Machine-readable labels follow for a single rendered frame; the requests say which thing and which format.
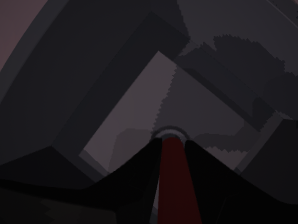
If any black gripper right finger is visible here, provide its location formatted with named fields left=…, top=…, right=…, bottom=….
left=185, top=140, right=298, bottom=224

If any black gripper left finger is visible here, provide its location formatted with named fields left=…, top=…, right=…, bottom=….
left=0, top=137, right=162, bottom=224

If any dark red peg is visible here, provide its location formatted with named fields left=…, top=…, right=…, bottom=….
left=158, top=137, right=202, bottom=224

